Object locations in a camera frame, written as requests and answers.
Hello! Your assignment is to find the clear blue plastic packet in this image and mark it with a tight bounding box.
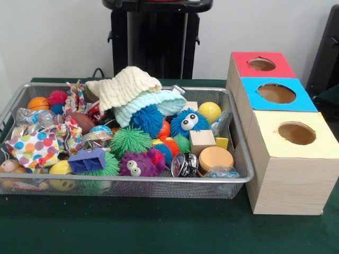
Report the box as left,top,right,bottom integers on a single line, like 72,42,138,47
210,111,234,137

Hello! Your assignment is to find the cream waffle cloth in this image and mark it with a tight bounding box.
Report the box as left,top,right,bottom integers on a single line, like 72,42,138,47
85,66,163,113

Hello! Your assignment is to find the red black packet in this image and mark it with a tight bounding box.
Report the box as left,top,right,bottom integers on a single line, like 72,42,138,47
87,102,106,123

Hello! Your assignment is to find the clear mesh bin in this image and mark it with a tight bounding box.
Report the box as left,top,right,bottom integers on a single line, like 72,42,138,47
0,82,255,199

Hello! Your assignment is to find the wooden box with three holes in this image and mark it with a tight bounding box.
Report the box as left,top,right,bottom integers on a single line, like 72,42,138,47
226,51,339,216

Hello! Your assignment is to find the blue fuzzy ball with eyes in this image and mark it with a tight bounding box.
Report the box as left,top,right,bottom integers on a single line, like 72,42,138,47
169,108,210,139

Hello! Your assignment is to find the mint green knit cloth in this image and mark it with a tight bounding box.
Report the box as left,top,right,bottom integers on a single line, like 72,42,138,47
113,89,187,129

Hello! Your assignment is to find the wooden cube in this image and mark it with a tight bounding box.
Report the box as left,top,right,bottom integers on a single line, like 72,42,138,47
189,130,217,156

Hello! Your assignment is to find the small green spiky ball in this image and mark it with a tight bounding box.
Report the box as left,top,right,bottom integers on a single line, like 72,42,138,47
109,126,153,158

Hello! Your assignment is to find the purple spiky ball with eyes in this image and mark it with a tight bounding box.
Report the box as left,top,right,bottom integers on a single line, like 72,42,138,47
119,148,166,178

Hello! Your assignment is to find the yellow block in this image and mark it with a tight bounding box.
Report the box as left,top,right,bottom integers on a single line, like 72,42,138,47
215,137,229,151

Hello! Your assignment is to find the round wooden disc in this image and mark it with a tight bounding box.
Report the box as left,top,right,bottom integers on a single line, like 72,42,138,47
197,146,235,175

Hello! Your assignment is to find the clear crumpled plastic packet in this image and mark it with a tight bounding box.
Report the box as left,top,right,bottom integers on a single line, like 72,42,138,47
204,165,242,179

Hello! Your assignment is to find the blue globe ball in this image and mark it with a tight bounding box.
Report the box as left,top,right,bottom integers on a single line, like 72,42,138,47
89,125,113,135

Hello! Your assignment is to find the large green spiky ball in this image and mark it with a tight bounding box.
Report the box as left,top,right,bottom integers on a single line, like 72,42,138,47
79,151,122,178

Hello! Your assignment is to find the silver can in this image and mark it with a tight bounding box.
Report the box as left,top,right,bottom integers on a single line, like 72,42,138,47
81,131,113,150

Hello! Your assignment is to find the brown toy football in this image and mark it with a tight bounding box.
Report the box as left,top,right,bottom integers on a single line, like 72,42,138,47
69,111,96,135

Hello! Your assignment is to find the purple plastic block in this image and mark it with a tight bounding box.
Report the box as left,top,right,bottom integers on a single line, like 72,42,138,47
68,148,107,174

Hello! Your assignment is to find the pink spiky ball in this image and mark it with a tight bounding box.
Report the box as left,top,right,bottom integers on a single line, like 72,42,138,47
48,90,69,106

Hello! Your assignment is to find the yellow smiley ball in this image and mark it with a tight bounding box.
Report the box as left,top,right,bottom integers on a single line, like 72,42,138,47
49,160,78,192

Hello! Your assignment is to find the small orange basketball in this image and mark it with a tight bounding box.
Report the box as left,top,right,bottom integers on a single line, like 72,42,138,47
27,97,51,112

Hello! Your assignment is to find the polka dot cloth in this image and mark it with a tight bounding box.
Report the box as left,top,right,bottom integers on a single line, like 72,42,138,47
5,124,80,174

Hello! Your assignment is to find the black chair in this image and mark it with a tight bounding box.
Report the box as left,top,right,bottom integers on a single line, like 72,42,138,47
307,5,339,98

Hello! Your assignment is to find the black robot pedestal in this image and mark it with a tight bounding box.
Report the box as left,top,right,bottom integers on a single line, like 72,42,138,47
102,0,213,80

